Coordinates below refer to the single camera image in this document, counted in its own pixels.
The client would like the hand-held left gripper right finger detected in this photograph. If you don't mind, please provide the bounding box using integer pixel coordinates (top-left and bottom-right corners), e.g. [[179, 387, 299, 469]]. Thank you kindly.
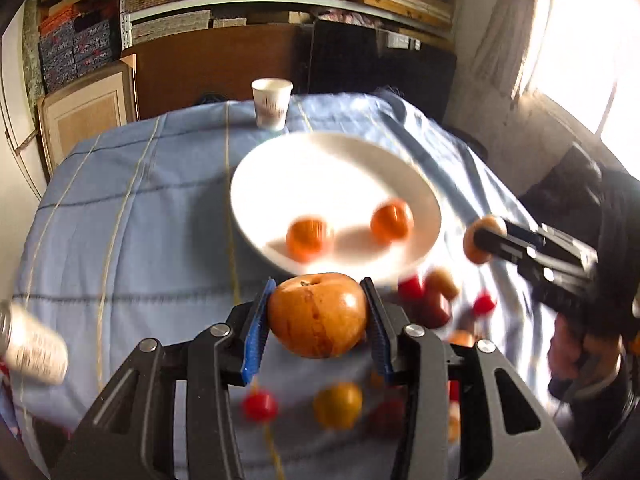
[[360, 276, 583, 480]]

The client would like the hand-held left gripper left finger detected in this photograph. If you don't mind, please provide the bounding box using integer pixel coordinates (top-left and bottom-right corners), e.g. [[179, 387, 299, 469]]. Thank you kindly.
[[52, 276, 278, 480]]

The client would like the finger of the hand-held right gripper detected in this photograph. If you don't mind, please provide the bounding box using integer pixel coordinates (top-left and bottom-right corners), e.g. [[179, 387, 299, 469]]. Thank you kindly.
[[472, 228, 536, 267], [492, 217, 548, 248]]

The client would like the orange-yellow apple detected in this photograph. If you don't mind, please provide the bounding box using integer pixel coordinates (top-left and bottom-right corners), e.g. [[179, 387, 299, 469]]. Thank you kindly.
[[266, 272, 371, 359]]

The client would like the red cherry tomato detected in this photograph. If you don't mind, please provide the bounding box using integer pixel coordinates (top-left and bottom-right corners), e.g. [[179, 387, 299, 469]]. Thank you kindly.
[[398, 275, 426, 302], [472, 292, 497, 317], [242, 391, 279, 423]]

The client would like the yellow-orange round fruit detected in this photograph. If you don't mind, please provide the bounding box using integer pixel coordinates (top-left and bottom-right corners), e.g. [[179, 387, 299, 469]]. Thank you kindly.
[[312, 381, 364, 431]]

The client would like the white shallow bowl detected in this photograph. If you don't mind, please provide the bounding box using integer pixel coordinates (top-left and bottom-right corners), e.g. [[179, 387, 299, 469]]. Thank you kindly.
[[229, 132, 443, 286]]

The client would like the person's right hand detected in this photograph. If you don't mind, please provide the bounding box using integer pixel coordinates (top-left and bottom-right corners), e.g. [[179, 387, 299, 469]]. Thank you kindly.
[[547, 312, 626, 401]]

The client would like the black cushion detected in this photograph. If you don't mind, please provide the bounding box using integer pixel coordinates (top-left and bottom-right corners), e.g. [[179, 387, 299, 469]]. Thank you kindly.
[[520, 142, 603, 226]]

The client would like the orange tangerine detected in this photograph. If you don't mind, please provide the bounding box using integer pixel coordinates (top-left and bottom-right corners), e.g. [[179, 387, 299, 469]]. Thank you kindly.
[[370, 200, 416, 243], [286, 216, 335, 263]]

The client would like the light blue quilted blanket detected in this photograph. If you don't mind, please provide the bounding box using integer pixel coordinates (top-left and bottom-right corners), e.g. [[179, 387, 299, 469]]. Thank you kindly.
[[10, 92, 601, 480]]

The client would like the bright window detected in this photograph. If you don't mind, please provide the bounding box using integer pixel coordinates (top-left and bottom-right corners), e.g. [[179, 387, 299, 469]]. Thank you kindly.
[[515, 0, 640, 171]]

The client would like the beige curtain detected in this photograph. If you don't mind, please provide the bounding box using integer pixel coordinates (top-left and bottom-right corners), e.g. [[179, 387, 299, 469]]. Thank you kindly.
[[470, 0, 551, 101]]

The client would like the black panel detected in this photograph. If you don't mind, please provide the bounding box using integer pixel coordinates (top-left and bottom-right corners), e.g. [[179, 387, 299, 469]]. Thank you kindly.
[[307, 20, 458, 121]]

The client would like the white drink can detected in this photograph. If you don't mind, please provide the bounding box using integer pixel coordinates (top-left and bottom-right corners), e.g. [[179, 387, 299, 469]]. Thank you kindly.
[[0, 300, 69, 386]]

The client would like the white paper cup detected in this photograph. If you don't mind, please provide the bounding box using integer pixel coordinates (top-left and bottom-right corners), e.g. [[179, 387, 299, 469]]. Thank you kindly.
[[251, 78, 294, 132]]

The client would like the brown wooden board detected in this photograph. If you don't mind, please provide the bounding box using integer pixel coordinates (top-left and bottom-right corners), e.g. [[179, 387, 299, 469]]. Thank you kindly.
[[122, 25, 311, 121]]

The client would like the beige framed board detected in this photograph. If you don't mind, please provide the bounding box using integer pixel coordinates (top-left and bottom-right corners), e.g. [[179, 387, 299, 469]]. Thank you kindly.
[[37, 55, 138, 176]]

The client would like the stack of blue patterned boxes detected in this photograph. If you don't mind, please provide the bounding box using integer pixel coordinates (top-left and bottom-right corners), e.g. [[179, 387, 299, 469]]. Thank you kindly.
[[37, 15, 123, 93]]

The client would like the metal shelf rack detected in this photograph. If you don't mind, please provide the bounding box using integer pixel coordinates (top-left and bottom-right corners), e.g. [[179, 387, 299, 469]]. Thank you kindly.
[[35, 0, 463, 96]]

